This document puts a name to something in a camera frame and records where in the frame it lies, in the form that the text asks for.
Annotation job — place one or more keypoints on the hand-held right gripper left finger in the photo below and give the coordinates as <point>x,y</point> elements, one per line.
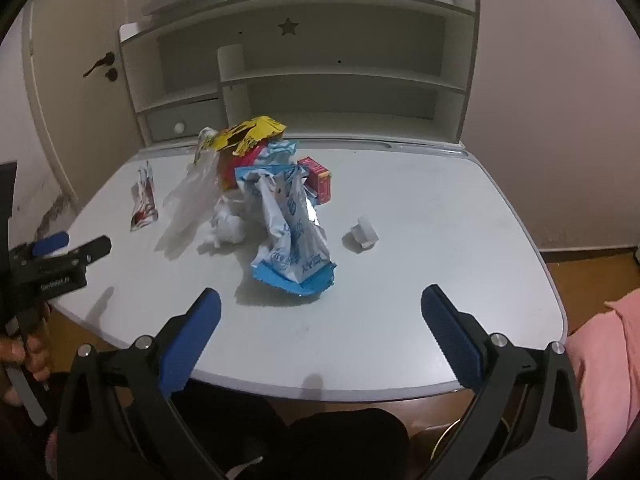
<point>197,332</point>

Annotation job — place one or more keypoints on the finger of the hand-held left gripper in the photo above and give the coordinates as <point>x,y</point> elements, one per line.
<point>50,243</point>
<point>92,250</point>

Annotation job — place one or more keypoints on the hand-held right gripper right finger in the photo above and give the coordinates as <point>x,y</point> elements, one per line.
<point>450,337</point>

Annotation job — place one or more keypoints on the person's left hand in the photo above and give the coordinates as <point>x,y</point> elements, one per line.
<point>36,357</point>

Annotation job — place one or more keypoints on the white tube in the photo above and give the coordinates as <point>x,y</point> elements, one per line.
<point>145,200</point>

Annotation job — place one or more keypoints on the crumpled white tissue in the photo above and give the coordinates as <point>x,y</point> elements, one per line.
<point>229,227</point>

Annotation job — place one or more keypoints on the clear plastic bag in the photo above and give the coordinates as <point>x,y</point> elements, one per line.
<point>192,195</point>

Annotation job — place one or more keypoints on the white door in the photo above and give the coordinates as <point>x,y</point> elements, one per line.
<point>65,125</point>

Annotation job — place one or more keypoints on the blue white snack bag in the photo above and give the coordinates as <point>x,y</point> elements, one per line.
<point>290,240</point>

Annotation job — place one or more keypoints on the small white paper piece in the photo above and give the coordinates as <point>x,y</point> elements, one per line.
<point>362,235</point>

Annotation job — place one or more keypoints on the person's black pants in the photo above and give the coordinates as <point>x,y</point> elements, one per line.
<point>310,440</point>

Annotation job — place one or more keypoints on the pink cloth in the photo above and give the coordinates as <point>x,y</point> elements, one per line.
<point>607,370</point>

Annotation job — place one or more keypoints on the red snack wrapper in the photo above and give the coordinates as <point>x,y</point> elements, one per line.
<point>232,165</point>

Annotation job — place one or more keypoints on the white drawer with round knob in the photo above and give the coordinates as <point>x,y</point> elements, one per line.
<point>200,120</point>

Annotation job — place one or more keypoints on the small red box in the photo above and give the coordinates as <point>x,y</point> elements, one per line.
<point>317,177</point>

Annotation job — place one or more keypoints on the light blue wrapper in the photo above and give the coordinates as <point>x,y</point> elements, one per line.
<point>276,152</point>

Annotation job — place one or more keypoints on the yellow snack wrapper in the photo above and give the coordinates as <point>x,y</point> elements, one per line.
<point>250,132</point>

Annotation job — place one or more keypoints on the white desk hutch shelf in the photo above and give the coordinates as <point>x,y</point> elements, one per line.
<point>350,45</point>

